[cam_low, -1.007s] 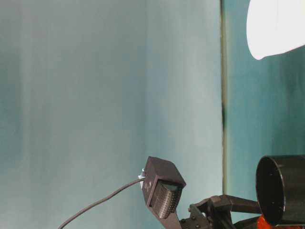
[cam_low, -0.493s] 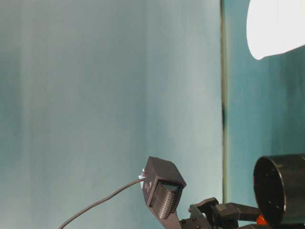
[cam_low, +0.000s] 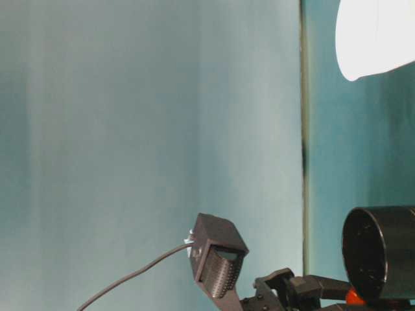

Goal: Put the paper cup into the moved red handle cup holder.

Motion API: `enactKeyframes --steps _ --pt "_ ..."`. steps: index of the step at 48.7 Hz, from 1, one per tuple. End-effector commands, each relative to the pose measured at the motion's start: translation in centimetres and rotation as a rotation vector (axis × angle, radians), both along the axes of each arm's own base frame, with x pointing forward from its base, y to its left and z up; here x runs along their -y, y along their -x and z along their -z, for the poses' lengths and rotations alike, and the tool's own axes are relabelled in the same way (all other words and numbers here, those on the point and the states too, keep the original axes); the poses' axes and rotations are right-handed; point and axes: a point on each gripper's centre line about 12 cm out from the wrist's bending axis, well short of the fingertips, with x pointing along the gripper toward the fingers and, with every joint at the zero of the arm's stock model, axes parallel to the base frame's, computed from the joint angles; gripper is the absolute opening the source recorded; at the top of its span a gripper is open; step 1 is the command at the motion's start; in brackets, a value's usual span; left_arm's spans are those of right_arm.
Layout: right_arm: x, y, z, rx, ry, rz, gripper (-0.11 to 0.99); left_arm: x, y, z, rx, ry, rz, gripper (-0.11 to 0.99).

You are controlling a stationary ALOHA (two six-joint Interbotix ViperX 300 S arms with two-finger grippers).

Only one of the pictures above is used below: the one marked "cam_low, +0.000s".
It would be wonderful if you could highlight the black cup holder red handle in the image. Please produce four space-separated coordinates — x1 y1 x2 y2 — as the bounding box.
341 205 415 311

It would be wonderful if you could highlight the white paper cup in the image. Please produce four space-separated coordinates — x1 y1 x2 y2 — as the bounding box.
335 0 415 82

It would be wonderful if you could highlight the blue-green table cloth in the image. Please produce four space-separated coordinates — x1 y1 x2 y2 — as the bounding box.
300 0 415 311

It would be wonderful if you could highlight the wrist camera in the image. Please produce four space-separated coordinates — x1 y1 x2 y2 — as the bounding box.
183 213 250 311

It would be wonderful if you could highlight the thin camera cable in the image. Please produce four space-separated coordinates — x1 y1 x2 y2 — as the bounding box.
77 242 195 311

